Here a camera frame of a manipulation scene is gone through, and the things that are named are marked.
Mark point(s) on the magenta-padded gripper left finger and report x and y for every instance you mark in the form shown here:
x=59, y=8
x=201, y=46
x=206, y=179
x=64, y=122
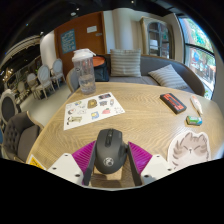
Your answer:
x=65, y=166

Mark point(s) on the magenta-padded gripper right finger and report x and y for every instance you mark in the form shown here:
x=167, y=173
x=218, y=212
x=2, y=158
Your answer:
x=156, y=166

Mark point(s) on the black computer mouse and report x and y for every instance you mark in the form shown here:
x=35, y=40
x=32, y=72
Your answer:
x=110, y=151

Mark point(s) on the cat-shaped mouse pad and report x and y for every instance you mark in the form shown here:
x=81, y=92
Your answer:
x=190, y=150

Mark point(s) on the grey tufted armchair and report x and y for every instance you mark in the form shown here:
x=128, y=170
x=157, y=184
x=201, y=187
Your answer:
x=21, y=135

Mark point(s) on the small green pack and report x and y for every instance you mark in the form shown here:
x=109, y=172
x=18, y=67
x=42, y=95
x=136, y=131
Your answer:
x=194, y=120

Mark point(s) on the white sticker sheet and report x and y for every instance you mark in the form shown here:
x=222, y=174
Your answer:
x=93, y=111

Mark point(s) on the white squeeze tube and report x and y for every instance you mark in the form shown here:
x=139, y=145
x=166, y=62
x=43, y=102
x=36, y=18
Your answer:
x=196, y=105

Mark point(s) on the oval-back white chair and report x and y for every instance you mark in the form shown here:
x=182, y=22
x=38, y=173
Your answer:
x=8, y=106

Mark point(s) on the flat striped cushion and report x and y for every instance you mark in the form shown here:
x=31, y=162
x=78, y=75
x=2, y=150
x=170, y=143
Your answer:
x=168, y=77

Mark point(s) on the group of white chairs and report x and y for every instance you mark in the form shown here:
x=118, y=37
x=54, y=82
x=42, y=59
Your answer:
x=43, y=76

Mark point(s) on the clear shaker bottle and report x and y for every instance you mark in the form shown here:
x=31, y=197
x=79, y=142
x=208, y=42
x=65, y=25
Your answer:
x=85, y=75

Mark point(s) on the dark bag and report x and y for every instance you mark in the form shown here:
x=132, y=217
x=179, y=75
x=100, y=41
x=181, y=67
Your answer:
x=101, y=71

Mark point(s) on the grey curved sofa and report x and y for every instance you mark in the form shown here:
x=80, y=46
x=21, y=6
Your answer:
x=160, y=65

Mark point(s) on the large striped cushion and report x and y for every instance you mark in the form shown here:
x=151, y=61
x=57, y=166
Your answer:
x=125, y=63

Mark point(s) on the black-framed window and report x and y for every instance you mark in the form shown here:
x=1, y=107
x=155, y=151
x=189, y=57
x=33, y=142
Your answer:
x=198, y=56

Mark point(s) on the blue poster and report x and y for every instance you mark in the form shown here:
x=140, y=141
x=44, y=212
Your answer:
x=68, y=41

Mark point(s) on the brown wooden door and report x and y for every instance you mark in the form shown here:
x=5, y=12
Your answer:
x=86, y=41

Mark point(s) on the glass-door cabinet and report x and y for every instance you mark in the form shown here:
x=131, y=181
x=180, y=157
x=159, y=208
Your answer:
x=156, y=38

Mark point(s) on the white door sign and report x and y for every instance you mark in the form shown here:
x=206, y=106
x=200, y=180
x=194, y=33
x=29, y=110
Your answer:
x=92, y=29

